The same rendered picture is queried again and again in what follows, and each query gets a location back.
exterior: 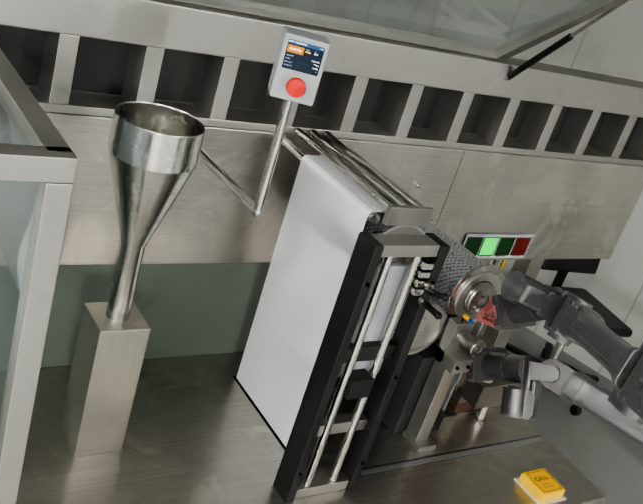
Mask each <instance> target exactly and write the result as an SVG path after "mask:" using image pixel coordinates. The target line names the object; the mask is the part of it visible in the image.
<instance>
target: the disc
mask: <svg viewBox="0 0 643 504"><path fill-rule="evenodd" d="M483 272H491V273H493V274H495V275H496V276H497V277H498V278H499V280H500V292H499V294H501V287H502V284H503V281H504V280H505V277H504V274H503V271H502V270H501V269H500V268H499V267H498V266H496V265H493V264H485V265H481V266H478V267H476V268H474V269H472V270H470V271H469V272H468V273H466V274H465V275H464V276H463V277H462V278H461V279H460V280H459V281H458V282H457V284H456V285H455V286H454V288H453V289H452V291H451V293H450V295H449V300H448V302H447V309H446V310H447V316H448V318H451V317H458V316H457V315H456V313H455V310H454V303H455V299H456V297H457V295H458V293H459V291H460V289H461V288H462V287H463V285H464V284H465V283H466V282H467V281H468V280H470V279H471V278H472V277H474V276H475V275H477V274H480V273H483Z"/></svg>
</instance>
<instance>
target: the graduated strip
mask: <svg viewBox="0 0 643 504"><path fill-rule="evenodd" d="M543 441H544V440H543V439H542V438H541V437H540V436H539V435H535V436H530V437H524V438H519V439H514V440H508V441H503V442H498V443H492V444H487V445H482V446H476V447H471V448H466V449H460V450H455V451H450V452H444V453H439V454H433V455H428V456H423V457H417V458H412V459H407V460H401V461H396V462H391V463H385V464H380V465H375V466H369V467H364V468H363V470H362V472H361V475H360V477H362V476H367V475H373V474H378V473H383V472H388V471H393V470H398V469H403V468H409V467H414V466H419V465H424V464H429V463H434V462H440V461H445V460H450V459H455V458H460V457H465V456H470V455H476V454H481V453H486V452H491V451H496V450H501V449H506V448H512V447H517V446H522V445H527V444H532V443H537V442H543Z"/></svg>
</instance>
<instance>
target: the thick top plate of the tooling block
mask: <svg viewBox="0 0 643 504"><path fill-rule="evenodd" d="M478 337H479V338H481V339H482V340H483V341H484V342H485V343H486V347H494V346H493V345H492V344H491V343H489V342H488V341H487V340H486V339H485V338H484V337H483V336H482V335H480V334H479V336H478ZM520 384H521V383H515V382H509V381H503V380H493V382H492V383H485V382H470V381H467V382H466V384H465V386H464V389H463V390H459V391H457V392H458V393H459V394H460V395H461V396H462V397H463V398H464V399H465V400H466V401H467V402H468V403H469V404H470V405H471V406H472V407H473V408H474V409H479V408H486V407H492V406H499V405H501V403H502V395H503V387H508V385H516V386H520Z"/></svg>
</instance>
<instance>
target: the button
mask: <svg viewBox="0 0 643 504"><path fill-rule="evenodd" d="M519 481H520V482H521V483H522V485H523V486H524V487H525V488H526V489H527V490H528V491H529V492H530V493H531V494H532V495H533V496H534V497H535V498H536V499H537V500H538V501H539V502H540V503H542V502H546V501H550V500H554V499H558V498H561V497H562V496H563V494H564V492H565V489H564V488H563V487H562V486H561V485H560V484H559V483H558V482H557V481H556V480H555V479H554V478H553V477H552V476H551V475H550V474H549V473H548V472H547V471H546V470H545V469H544V468H542V469H537V470H533V471H528V472H524V473H522V474H521V476H520V478H519Z"/></svg>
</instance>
